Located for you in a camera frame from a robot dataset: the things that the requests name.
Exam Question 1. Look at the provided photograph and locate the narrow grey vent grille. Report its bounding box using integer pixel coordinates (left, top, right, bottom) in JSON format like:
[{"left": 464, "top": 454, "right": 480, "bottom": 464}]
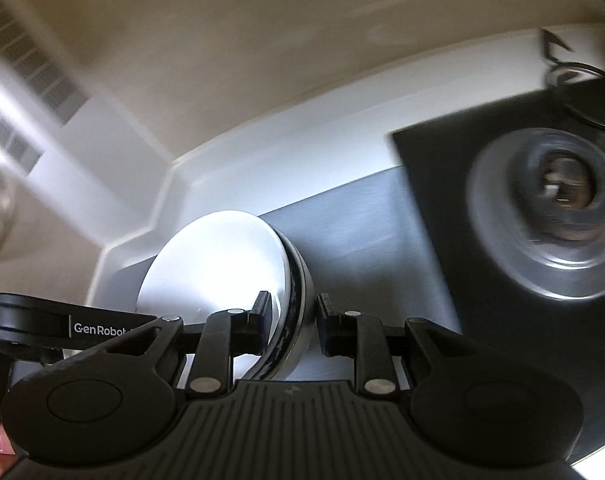
[{"left": 0, "top": 0, "right": 86, "bottom": 124}]

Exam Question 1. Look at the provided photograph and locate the white bowl with dark pattern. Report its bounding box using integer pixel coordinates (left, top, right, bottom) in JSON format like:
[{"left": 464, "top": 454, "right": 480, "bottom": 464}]
[{"left": 135, "top": 209, "right": 314, "bottom": 384}]

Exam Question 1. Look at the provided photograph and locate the black glass gas stove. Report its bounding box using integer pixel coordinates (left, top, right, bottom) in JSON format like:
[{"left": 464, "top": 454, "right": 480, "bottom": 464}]
[{"left": 391, "top": 67, "right": 605, "bottom": 467}]

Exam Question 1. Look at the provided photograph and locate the grey drying mat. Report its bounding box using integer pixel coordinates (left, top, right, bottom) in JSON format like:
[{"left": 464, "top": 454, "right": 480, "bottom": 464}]
[{"left": 111, "top": 162, "right": 464, "bottom": 387}]

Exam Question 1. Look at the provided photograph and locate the large grey vent grille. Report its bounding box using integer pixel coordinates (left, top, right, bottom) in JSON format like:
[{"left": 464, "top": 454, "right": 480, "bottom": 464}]
[{"left": 0, "top": 94, "right": 42, "bottom": 174}]

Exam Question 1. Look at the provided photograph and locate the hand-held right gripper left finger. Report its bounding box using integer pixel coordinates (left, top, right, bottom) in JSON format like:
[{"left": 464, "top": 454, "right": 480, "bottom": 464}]
[{"left": 41, "top": 290, "right": 272, "bottom": 397}]

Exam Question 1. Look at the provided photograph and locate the black pan with handle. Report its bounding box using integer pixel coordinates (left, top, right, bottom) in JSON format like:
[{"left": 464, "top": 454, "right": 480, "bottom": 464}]
[{"left": 539, "top": 27, "right": 605, "bottom": 134}]

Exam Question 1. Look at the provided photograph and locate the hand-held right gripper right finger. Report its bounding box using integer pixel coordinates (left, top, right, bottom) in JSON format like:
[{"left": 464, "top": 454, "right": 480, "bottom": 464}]
[{"left": 317, "top": 293, "right": 524, "bottom": 397}]

